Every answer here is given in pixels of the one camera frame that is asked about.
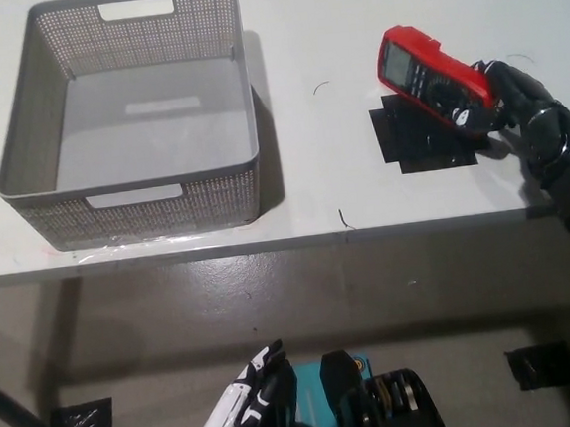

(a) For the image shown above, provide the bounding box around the black tape patch on table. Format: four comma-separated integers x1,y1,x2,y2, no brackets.
367,85,494,178

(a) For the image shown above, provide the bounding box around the red digital multimeter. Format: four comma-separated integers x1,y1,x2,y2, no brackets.
373,17,503,145

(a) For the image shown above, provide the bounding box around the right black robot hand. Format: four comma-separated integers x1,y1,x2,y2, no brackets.
444,51,570,170

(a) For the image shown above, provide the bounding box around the clear adhesive tape strip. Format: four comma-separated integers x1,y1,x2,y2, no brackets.
75,224,264,266

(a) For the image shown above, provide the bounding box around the black floor tape patch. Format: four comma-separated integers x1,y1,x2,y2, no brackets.
504,340,570,394
48,396,116,427

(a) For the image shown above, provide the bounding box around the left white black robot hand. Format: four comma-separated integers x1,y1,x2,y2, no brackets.
179,337,294,427

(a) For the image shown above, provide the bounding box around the grey perforated plastic basket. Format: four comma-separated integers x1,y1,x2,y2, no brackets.
0,0,267,258

